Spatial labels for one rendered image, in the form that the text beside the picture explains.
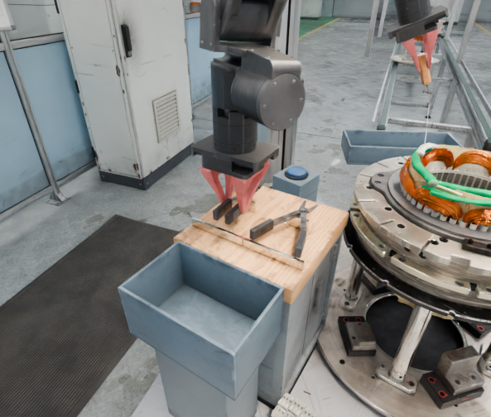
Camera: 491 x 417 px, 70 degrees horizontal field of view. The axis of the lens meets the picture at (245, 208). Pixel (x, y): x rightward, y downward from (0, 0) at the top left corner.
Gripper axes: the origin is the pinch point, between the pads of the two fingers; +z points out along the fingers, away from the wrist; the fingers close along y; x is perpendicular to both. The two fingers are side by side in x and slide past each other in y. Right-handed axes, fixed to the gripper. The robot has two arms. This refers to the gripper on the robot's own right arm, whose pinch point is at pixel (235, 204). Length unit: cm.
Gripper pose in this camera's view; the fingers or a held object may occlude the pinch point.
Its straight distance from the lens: 51.5
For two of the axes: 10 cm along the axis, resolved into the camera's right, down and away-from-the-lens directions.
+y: 8.6, 2.8, -4.3
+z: -0.1, 8.4, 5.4
